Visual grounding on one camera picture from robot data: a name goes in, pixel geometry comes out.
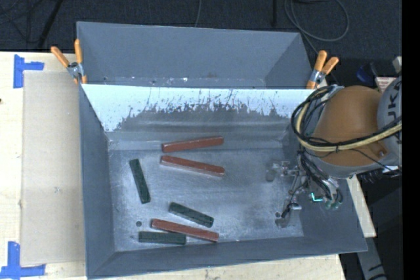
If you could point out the red-brown flat block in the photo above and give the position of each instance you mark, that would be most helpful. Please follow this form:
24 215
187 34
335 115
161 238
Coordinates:
185 230
192 166
193 144

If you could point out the grey metal bin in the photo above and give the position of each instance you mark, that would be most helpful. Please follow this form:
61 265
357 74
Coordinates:
197 180

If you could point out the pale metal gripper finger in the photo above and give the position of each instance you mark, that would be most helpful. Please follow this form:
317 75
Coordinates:
279 170
288 217

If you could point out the dark green flat block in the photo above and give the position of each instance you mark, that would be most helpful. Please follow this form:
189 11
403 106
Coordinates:
140 181
162 237
191 214

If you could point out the pale flat board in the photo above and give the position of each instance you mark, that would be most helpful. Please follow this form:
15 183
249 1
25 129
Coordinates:
49 157

